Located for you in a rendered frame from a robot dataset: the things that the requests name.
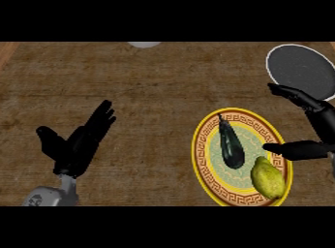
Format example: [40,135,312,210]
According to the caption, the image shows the yellow patterned plate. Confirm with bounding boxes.
[190,107,295,207]

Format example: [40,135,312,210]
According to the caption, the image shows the white round object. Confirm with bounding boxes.
[127,41,164,49]

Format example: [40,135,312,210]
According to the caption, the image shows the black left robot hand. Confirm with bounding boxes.
[34,99,118,179]

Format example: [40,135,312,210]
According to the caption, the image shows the dark eggplant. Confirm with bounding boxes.
[215,113,246,171]

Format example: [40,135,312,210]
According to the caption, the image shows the dark pan with white rim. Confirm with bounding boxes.
[264,44,335,102]

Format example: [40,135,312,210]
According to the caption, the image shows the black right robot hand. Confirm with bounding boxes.
[262,82,335,162]

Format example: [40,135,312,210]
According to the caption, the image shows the yellow-green pear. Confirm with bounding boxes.
[249,155,287,201]

